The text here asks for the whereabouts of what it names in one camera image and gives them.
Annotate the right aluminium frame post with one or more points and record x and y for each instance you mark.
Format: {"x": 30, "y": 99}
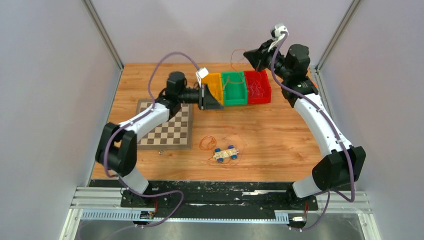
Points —
{"x": 348, "y": 15}

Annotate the aluminium frame post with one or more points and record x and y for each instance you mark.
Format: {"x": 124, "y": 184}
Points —
{"x": 348, "y": 15}
{"x": 93, "y": 13}

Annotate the wooden toy car blue wheels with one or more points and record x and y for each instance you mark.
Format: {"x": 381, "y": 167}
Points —
{"x": 229, "y": 153}

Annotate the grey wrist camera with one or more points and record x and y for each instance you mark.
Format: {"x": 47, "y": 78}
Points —
{"x": 279, "y": 34}
{"x": 201, "y": 73}

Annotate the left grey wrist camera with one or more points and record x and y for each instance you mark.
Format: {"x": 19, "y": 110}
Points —
{"x": 201, "y": 73}

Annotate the slotted grey cable duct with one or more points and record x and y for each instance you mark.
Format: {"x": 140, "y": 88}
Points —
{"x": 144, "y": 215}

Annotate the green plastic bin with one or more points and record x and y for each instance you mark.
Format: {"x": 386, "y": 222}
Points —
{"x": 234, "y": 88}

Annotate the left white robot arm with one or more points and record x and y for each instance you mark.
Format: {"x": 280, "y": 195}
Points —
{"x": 117, "y": 148}

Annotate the left aluminium frame post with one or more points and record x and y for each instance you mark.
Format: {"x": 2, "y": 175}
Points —
{"x": 93, "y": 13}

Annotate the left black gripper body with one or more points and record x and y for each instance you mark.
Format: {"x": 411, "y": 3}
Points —
{"x": 201, "y": 102}

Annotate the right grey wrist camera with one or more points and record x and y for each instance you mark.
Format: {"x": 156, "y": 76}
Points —
{"x": 279, "y": 34}

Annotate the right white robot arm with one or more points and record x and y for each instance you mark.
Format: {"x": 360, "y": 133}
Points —
{"x": 341, "y": 163}

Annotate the yellow plastic bin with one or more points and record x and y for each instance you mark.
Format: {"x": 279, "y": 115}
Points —
{"x": 214, "y": 83}

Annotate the red plastic bin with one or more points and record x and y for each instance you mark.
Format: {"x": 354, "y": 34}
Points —
{"x": 258, "y": 87}

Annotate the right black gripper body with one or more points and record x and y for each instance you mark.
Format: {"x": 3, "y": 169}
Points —
{"x": 268, "y": 55}

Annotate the wooden chessboard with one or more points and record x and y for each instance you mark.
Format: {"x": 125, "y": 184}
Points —
{"x": 175, "y": 134}

